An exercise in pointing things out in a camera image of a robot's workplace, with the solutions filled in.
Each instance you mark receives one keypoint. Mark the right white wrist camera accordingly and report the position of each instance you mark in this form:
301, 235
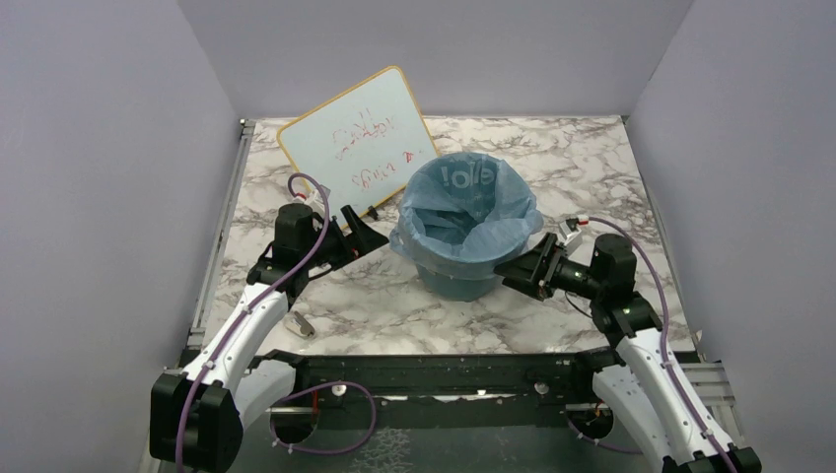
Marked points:
570, 233

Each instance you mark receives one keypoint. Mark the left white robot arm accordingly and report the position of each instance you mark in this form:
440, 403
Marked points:
200, 413

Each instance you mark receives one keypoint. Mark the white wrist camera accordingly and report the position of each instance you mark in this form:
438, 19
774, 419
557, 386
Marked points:
570, 233
316, 201

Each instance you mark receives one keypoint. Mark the teal plastic trash bin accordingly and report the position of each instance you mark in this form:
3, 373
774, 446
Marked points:
455, 279

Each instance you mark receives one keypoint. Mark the yellow framed whiteboard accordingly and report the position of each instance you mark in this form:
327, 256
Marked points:
363, 145

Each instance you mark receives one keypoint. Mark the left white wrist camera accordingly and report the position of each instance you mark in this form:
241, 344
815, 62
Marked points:
316, 201

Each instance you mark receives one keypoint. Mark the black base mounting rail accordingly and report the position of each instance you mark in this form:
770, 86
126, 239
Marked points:
420, 391

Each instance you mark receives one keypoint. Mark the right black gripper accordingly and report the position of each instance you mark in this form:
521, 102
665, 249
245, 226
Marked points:
534, 270

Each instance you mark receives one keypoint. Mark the blue plastic trash bag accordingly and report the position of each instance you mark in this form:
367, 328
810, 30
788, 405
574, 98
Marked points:
464, 213

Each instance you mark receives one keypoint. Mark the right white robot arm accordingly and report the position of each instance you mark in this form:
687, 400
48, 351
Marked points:
645, 387

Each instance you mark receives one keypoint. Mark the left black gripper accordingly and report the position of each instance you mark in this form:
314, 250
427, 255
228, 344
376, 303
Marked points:
364, 238

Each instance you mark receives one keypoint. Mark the small grey eraser block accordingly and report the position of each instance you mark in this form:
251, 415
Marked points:
298, 325

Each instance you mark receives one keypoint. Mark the aluminium table frame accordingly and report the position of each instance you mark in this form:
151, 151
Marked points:
203, 306

